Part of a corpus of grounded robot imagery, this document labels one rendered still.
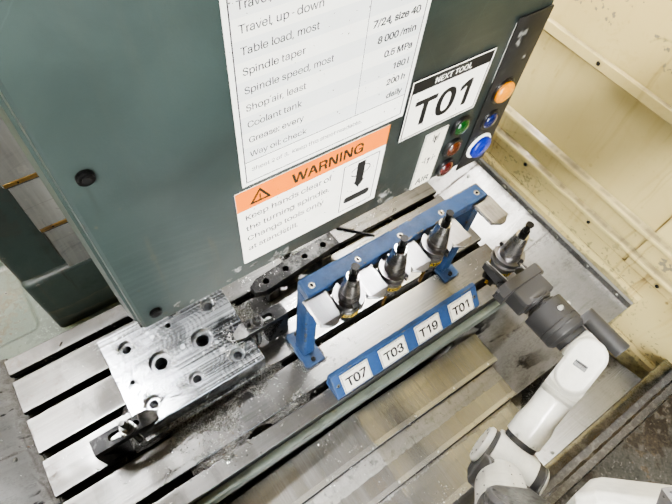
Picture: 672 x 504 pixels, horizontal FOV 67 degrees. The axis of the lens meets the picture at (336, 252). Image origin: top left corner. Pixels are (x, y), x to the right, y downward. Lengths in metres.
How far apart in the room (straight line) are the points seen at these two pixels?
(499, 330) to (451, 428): 0.34
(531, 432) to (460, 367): 0.46
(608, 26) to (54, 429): 1.49
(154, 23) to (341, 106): 0.17
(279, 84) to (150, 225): 0.14
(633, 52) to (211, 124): 1.11
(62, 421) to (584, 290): 1.39
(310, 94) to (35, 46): 0.18
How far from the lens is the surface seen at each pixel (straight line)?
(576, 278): 1.64
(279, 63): 0.34
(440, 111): 0.51
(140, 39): 0.29
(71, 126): 0.31
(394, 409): 1.38
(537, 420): 1.08
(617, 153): 1.44
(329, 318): 0.95
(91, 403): 1.30
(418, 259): 1.03
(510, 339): 1.59
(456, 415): 1.45
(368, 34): 0.38
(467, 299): 1.34
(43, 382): 1.35
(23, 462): 1.60
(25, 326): 1.82
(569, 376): 1.05
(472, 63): 0.50
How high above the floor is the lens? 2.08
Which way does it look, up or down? 58 degrees down
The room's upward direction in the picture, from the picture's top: 8 degrees clockwise
